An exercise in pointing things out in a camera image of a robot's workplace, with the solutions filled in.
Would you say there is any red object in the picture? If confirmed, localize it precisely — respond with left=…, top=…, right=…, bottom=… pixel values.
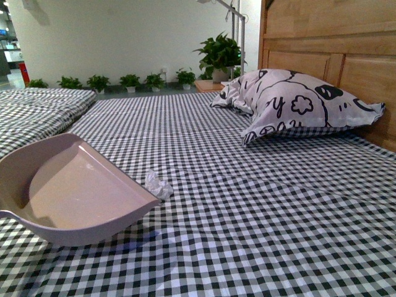
left=19, top=62, right=30, bottom=86

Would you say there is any white floor lamp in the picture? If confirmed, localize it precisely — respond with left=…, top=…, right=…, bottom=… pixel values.
left=196, top=0, right=248, bottom=80

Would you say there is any cartoon print pillow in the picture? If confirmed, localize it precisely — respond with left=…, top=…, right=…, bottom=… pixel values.
left=211, top=69, right=385, bottom=145

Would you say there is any pink plastic dustpan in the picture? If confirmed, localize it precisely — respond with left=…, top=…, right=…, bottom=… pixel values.
left=1, top=133, right=160, bottom=246

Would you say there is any small potted plant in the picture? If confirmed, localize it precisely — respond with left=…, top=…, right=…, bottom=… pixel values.
left=145, top=74, right=166, bottom=92
left=176, top=68, right=196, bottom=90
left=87, top=74, right=110, bottom=94
left=57, top=76, right=83, bottom=89
left=27, top=79, right=49, bottom=88
left=120, top=74, right=140, bottom=93

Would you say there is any white paper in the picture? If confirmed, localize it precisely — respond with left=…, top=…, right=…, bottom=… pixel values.
left=145, top=170, right=173, bottom=200

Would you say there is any black white checkered bedsheet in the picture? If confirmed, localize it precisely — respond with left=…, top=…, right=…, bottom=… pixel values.
left=1, top=94, right=395, bottom=296

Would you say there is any large potted green plant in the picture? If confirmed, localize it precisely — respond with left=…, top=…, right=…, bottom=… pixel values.
left=194, top=33, right=246, bottom=84

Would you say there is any far wooden nightstand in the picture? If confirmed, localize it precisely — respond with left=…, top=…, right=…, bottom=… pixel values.
left=194, top=80, right=226, bottom=93

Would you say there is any folded checkered quilt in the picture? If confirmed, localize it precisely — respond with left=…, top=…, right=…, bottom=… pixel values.
left=1, top=87, right=97, bottom=157

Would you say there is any wooden headboard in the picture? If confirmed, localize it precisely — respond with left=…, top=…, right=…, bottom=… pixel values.
left=258, top=1, right=395, bottom=151

